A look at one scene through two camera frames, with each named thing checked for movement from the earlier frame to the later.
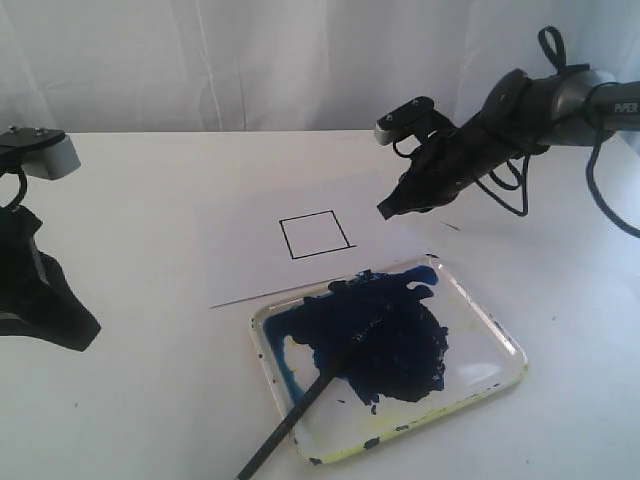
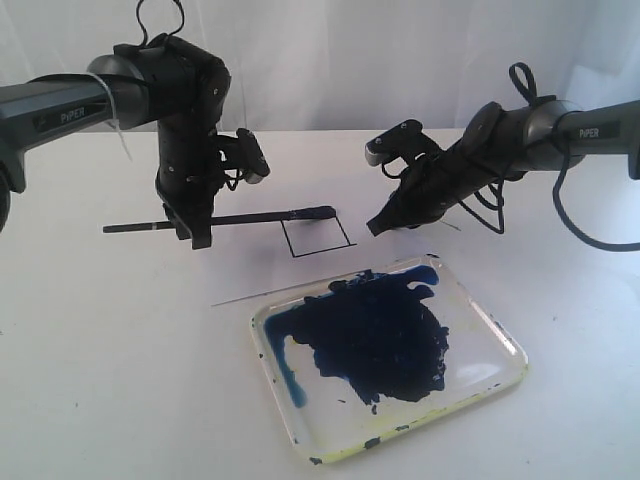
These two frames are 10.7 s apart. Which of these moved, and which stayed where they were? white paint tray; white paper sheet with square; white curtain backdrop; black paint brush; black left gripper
Moved: black paint brush; black left gripper
Stayed: white curtain backdrop; white paint tray; white paper sheet with square
